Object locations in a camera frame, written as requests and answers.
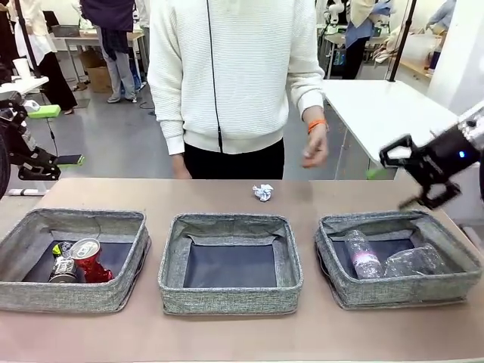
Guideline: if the person in light blue shirt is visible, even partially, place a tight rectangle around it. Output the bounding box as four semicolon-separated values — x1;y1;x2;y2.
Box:
425;0;457;33

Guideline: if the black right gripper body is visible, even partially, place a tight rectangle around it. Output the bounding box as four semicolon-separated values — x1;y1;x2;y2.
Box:
411;120;484;186

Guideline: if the grey storage bin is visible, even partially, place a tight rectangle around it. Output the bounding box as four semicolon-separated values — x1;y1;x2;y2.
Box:
48;24;81;38

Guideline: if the black and green drink can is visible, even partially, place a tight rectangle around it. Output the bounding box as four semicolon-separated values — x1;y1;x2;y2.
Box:
48;241;79;284

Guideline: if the clear plastic tub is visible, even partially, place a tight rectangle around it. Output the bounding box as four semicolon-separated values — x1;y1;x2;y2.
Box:
400;32;443;64

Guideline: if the crushed red drink can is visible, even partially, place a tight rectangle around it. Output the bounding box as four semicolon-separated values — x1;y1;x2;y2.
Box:
71;237;114;284

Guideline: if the white paper cup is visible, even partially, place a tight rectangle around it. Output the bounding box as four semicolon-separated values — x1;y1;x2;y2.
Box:
11;57;30;79

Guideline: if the clear plastic cup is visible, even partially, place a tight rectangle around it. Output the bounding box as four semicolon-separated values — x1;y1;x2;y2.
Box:
383;243;447;279

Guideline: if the person in white sweater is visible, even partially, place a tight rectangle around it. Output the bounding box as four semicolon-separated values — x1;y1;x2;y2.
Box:
146;0;326;181

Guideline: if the person in dark top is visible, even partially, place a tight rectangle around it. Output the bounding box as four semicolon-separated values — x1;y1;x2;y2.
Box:
79;0;138;104

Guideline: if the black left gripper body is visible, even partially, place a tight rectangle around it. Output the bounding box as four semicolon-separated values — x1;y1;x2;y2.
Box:
0;107;35;167

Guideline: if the crumpled white paper ball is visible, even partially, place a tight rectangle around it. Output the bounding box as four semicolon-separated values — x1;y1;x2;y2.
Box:
252;183;275;203

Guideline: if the person's left hand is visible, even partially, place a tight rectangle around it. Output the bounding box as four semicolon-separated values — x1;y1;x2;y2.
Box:
301;128;329;169

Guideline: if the grey fabric basket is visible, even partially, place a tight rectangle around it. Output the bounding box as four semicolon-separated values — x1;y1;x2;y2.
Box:
157;213;304;317
313;210;483;311
0;207;152;314

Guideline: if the brown cardboard box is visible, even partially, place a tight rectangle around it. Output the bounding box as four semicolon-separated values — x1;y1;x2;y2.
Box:
85;66;113;95

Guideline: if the person's right hand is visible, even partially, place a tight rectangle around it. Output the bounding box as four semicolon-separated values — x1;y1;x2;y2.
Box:
172;162;193;180

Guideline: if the black left arm cable sleeve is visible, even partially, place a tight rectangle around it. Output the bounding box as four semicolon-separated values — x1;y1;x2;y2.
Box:
0;132;11;197

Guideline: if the clear plastic bottle pink label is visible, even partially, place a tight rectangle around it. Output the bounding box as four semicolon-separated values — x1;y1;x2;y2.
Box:
343;228;385;281

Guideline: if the person's left forearm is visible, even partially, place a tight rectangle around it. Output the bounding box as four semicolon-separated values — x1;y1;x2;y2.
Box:
302;105;325;123

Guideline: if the person in black skirt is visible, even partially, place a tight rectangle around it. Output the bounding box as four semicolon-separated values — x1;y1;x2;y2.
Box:
9;0;79;114

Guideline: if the orange wrist watch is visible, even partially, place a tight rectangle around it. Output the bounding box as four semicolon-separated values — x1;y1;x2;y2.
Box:
306;117;328;134

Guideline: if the black stand pole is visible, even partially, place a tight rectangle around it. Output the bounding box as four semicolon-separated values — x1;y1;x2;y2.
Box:
14;0;43;79
386;0;417;82

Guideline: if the wooden workbench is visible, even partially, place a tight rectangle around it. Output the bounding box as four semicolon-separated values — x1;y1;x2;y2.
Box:
399;58;434;81

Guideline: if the small white table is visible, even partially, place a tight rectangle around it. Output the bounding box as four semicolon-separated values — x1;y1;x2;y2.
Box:
0;75;50;95

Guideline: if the wooden top table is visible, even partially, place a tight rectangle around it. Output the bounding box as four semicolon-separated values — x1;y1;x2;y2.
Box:
51;30;147;90

